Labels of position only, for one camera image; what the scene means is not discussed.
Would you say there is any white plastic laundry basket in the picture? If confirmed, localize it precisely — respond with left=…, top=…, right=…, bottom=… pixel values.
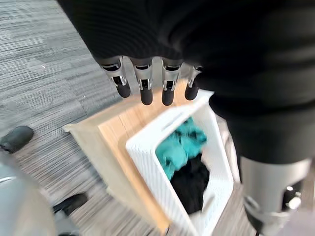
left=125, top=89, right=241, bottom=236

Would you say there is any robot dark foot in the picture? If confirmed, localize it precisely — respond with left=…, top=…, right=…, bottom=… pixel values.
left=0, top=125, right=34, bottom=154
left=53, top=193, right=89, bottom=217

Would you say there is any black cloth garment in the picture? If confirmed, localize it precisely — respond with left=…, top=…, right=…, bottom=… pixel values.
left=170, top=153, right=210, bottom=215

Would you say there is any light wooden low table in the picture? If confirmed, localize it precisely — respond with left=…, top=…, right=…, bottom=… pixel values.
left=63, top=78, right=215, bottom=234

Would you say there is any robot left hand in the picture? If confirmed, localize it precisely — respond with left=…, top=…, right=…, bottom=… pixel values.
left=57, top=0, right=315, bottom=236

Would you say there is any robot dark right foot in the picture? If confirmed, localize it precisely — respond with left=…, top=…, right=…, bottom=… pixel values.
left=53, top=193, right=89, bottom=217

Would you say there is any teal cloth garment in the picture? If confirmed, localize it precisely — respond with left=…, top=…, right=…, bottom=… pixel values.
left=155, top=117, right=208, bottom=181

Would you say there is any robot dark left foot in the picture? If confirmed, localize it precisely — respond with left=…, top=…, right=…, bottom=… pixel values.
left=0, top=125, right=34, bottom=154

